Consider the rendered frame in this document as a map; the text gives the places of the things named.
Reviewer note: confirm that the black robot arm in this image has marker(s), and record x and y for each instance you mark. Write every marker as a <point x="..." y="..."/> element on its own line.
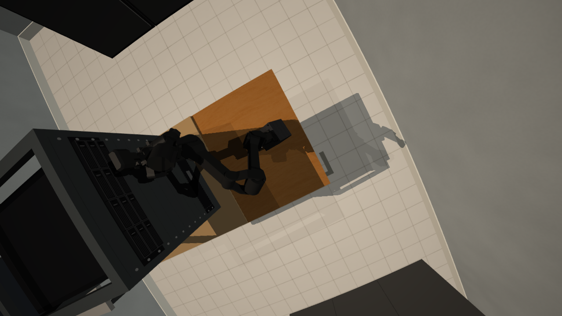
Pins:
<point x="169" y="148"/>

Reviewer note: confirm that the black open rack frame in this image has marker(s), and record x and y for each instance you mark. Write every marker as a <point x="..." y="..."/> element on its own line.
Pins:
<point x="59" y="239"/>

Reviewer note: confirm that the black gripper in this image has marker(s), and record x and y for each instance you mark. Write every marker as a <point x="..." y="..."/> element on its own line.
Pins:
<point x="124" y="160"/>

